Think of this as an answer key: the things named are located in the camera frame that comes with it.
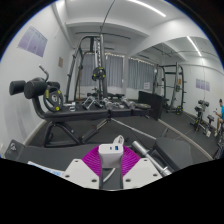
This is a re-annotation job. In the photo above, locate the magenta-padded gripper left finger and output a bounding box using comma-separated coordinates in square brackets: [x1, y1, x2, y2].
[63, 144, 112, 190]

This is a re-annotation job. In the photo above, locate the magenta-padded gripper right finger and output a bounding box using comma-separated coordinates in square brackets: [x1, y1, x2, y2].
[111, 146, 163, 191]

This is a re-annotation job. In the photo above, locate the small white charger block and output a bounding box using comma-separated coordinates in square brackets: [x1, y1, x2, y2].
[97, 143, 125, 169]

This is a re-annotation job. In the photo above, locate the silver barbell bar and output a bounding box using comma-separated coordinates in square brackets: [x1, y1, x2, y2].
[109, 118, 173, 177]

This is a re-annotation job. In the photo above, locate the black padded flat bench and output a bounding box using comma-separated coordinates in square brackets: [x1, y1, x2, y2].
[3, 139, 158, 178]

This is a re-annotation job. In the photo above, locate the small black padded bench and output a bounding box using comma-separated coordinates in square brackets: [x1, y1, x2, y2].
[153, 137, 194, 173]

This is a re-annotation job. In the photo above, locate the black bench with roller pads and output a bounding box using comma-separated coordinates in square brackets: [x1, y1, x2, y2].
[9, 77, 153, 148]

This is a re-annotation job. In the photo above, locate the black upright box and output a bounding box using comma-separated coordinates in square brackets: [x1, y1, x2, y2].
[137, 90, 165, 121]

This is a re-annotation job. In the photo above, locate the black yellow weight plate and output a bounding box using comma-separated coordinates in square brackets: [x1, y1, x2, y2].
[42, 85, 64, 113]

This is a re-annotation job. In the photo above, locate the black power rack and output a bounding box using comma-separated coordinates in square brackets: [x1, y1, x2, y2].
[153, 61, 188, 116]

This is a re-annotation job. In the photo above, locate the grey window curtain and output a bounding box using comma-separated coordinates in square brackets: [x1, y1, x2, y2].
[127, 57, 156, 91]
[81, 53, 125, 88]

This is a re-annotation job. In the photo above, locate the black plate on machine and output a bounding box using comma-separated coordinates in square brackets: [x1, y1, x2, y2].
[91, 66, 107, 82]

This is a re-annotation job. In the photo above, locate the ceiling light strip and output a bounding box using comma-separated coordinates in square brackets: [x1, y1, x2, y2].
[128, 0, 167, 18]
[186, 35, 203, 58]

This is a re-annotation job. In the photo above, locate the coiled white power cable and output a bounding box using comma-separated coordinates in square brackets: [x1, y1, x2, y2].
[102, 134, 125, 184]

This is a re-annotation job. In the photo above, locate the group of metal gym handles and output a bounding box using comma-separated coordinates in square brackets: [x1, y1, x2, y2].
[63, 94, 152, 111]

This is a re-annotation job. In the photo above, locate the small purple wall poster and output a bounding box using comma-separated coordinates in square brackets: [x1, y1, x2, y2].
[195, 78, 211, 92]

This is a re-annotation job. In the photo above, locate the grey cable machine frame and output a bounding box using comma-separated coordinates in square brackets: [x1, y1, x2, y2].
[64, 33, 109, 103]

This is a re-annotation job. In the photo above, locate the large purple wall poster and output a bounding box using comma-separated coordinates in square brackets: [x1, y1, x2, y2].
[17, 24, 49, 58]

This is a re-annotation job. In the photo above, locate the black hanging cable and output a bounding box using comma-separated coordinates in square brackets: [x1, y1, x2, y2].
[99, 0, 117, 34]

